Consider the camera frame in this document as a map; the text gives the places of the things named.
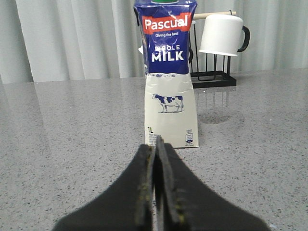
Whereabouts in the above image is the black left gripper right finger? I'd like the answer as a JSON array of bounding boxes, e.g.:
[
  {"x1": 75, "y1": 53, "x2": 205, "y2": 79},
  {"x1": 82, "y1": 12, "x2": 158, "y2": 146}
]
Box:
[{"x1": 155, "y1": 138, "x2": 269, "y2": 231}]

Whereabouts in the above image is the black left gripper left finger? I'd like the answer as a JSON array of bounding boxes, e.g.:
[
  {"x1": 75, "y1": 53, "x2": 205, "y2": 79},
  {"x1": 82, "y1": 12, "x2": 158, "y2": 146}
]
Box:
[{"x1": 53, "y1": 144, "x2": 155, "y2": 231}]

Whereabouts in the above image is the Pascual whole milk carton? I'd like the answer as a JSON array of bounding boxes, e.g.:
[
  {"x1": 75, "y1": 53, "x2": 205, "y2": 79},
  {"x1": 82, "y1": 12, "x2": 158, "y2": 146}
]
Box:
[{"x1": 134, "y1": 0, "x2": 199, "y2": 148}]

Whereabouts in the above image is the black wire mug rack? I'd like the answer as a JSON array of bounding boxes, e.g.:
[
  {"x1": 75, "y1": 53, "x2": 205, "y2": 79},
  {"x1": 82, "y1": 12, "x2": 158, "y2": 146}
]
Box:
[{"x1": 189, "y1": 10, "x2": 236, "y2": 88}]

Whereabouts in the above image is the white mug black handle right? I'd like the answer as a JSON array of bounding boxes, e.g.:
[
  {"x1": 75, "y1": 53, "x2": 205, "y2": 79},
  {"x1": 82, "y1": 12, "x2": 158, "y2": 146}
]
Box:
[{"x1": 199, "y1": 14, "x2": 250, "y2": 57}]

